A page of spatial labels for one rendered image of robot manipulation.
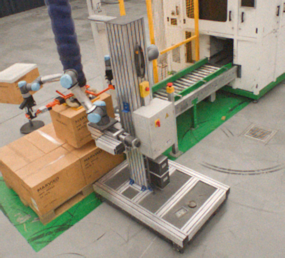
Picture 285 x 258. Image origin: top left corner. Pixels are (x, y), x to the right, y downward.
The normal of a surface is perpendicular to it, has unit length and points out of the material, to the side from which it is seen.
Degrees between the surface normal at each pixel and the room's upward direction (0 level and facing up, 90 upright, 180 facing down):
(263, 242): 0
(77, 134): 91
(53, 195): 90
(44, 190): 90
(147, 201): 0
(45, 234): 0
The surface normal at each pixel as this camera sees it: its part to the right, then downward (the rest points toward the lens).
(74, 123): 0.74, 0.27
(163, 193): -0.11, -0.86
